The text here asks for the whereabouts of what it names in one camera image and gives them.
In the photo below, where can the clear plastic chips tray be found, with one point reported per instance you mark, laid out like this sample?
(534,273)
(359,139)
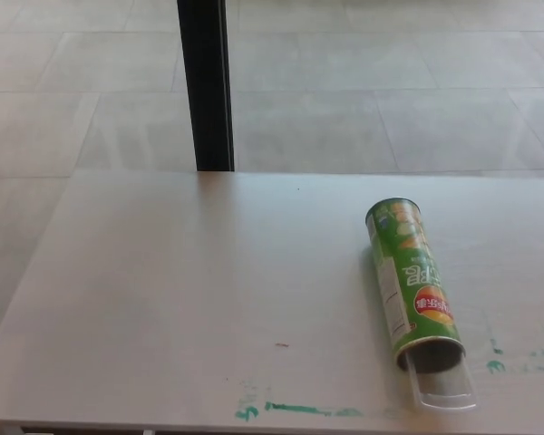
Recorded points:
(444,392)

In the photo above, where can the green chips can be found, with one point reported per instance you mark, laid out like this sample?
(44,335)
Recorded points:
(417,276)

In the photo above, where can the black vertical post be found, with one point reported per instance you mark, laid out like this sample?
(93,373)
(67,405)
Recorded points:
(206,86)

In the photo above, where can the white table frame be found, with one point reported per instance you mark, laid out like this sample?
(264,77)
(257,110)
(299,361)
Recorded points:
(13,428)

